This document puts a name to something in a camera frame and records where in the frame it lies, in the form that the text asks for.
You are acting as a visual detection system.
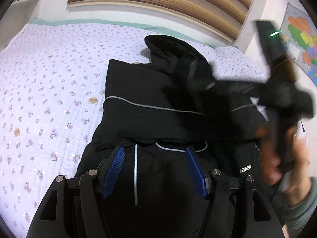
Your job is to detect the black jacket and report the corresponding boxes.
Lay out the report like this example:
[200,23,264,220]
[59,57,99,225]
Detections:
[74,34,281,238]

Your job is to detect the grey-green right sleeve forearm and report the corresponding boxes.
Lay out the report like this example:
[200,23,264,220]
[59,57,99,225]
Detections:
[284,177,316,237]

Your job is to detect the person's right hand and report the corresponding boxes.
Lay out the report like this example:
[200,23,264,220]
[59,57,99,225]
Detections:
[255,125,312,207]

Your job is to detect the floral white bed quilt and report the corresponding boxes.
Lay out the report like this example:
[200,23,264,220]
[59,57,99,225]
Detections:
[1,23,265,237]

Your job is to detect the green bed sheet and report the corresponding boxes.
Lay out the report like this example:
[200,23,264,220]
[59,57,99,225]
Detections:
[30,18,226,48]

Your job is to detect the white bedside shelf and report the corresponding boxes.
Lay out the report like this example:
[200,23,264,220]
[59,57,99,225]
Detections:
[0,0,40,51]

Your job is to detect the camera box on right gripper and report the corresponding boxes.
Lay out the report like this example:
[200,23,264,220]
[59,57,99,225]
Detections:
[255,20,297,83]

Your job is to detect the colourful wall map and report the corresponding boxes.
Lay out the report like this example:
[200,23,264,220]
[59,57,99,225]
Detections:
[280,4,316,84]

